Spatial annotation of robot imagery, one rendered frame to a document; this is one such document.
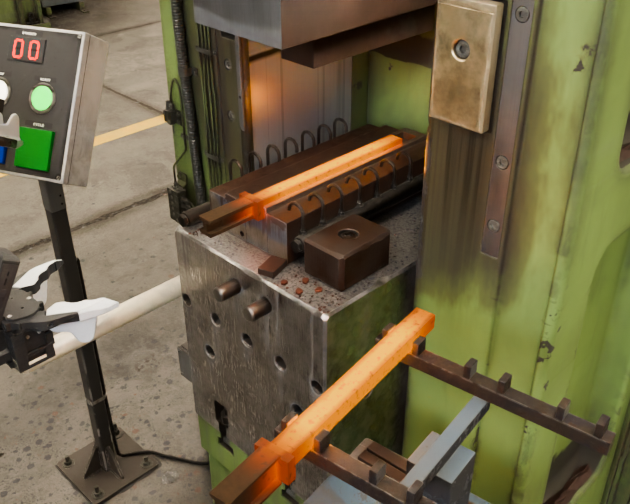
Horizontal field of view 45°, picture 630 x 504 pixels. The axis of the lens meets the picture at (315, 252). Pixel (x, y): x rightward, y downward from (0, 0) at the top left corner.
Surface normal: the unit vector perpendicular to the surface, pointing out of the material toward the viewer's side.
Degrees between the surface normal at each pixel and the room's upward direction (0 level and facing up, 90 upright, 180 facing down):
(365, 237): 0
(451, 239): 90
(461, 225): 90
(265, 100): 90
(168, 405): 0
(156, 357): 0
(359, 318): 90
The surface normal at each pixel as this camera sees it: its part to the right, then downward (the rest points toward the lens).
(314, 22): 0.70, 0.37
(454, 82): -0.71, 0.37
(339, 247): 0.00, -0.85
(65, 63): -0.30, 0.00
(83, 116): 0.94, 0.18
